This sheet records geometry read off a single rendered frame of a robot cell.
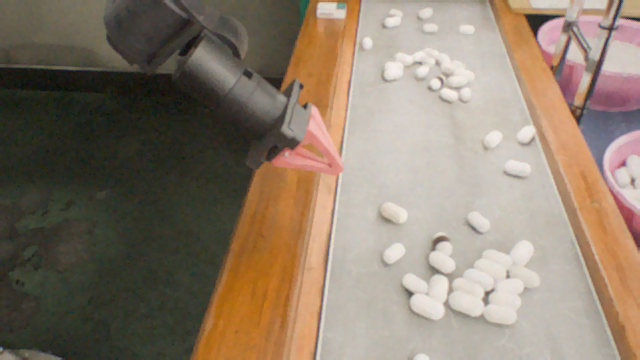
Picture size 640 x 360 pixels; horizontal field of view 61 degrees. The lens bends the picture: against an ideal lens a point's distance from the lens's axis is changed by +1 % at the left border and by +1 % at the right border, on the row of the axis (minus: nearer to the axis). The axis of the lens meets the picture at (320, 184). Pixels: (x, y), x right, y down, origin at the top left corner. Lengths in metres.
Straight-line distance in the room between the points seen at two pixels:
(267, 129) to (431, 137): 0.38
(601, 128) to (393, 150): 0.43
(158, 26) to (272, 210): 0.27
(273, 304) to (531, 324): 0.27
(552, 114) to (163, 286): 1.16
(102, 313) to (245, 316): 1.11
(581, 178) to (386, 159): 0.26
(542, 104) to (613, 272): 0.36
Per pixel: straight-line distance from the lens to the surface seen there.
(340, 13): 1.22
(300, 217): 0.67
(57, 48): 2.67
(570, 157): 0.85
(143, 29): 0.54
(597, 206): 0.77
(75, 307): 1.70
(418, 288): 0.61
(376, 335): 0.59
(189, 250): 1.75
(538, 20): 1.50
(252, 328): 0.56
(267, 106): 0.55
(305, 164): 0.60
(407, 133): 0.88
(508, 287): 0.64
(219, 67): 0.54
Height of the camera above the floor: 1.22
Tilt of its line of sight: 39 degrees down
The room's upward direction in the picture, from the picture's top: straight up
